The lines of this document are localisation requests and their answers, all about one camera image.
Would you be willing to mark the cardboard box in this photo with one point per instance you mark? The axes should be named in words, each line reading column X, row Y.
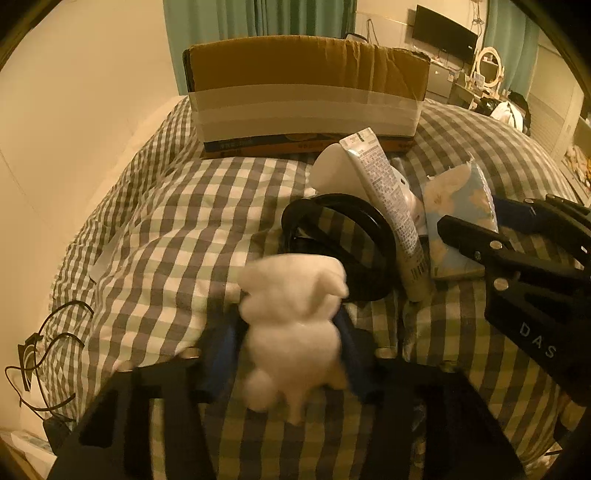
column 304, row 94

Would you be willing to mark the white plush toy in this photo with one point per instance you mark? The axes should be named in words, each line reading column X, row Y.
column 295, row 323

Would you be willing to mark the blue floral tissue pack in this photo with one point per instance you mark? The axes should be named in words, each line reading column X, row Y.
column 457, row 217

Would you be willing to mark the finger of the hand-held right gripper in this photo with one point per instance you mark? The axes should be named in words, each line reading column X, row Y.
column 475, row 237
column 535, row 214

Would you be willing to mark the black and white bag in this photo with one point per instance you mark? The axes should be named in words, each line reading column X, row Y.
column 505, row 110

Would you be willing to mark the black monitor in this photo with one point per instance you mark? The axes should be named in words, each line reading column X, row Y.
column 443, row 34

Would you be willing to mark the black headband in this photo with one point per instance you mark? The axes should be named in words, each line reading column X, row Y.
column 341, row 244

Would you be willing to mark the green curtain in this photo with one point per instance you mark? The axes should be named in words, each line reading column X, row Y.
column 512, row 41
column 258, row 37

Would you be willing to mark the round vanity mirror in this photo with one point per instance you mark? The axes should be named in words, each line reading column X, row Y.
column 488, row 67

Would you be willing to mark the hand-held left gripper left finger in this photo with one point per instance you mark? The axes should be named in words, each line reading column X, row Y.
column 220, row 354

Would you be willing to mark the checkered blanket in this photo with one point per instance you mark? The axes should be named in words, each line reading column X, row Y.
column 184, row 221

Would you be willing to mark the white cream tube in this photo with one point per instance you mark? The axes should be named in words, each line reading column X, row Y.
column 392, row 203

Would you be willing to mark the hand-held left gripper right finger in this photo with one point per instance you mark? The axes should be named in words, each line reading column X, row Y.
column 356, row 364

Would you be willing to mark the white round bottle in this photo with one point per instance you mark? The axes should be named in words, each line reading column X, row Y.
column 337, row 173

